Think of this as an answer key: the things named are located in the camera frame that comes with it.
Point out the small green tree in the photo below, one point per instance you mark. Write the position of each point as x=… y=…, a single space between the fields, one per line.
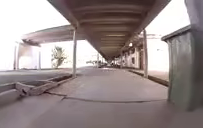
x=58 y=57

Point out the side canopy with pale wall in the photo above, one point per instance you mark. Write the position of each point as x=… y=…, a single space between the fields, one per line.
x=52 y=34

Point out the canopy support post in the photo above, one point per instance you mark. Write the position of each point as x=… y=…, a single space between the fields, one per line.
x=145 y=53
x=74 y=53

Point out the concrete drain channel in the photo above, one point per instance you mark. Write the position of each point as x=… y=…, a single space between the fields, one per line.
x=29 y=89

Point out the dark kerb strip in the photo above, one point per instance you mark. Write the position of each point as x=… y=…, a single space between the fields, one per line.
x=149 y=77

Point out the concrete covered walkway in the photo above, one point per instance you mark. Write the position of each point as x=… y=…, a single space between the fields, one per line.
x=105 y=86

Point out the walkway canopy roof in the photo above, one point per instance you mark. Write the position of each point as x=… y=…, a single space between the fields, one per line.
x=112 y=20

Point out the grey pillar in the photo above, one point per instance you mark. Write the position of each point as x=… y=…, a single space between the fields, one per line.
x=202 y=50

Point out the pale building with doorways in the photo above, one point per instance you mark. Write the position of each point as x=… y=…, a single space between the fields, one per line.
x=155 y=53

